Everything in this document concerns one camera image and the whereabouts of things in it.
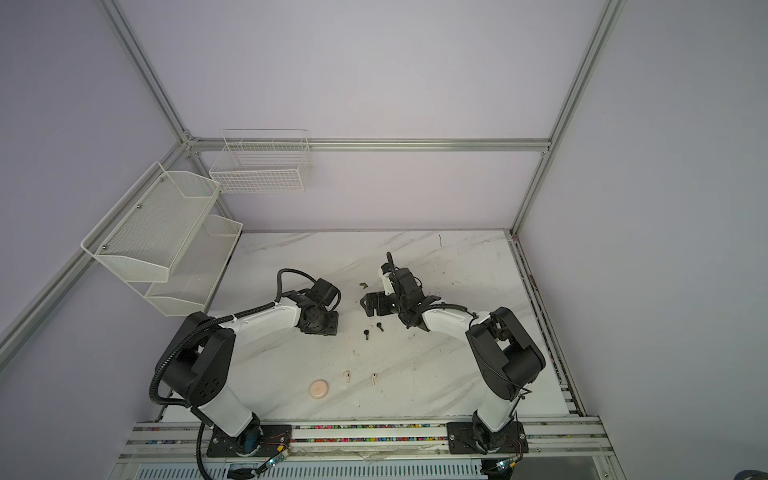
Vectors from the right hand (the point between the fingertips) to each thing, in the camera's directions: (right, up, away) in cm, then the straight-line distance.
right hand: (366, 303), depth 90 cm
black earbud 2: (+4, -7, +4) cm, 9 cm away
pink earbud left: (-5, -19, -6) cm, 21 cm away
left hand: (-12, -9, +2) cm, 15 cm away
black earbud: (0, -10, +3) cm, 10 cm away
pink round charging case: (-12, -22, -9) cm, 27 cm away
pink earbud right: (+3, -21, -7) cm, 22 cm away
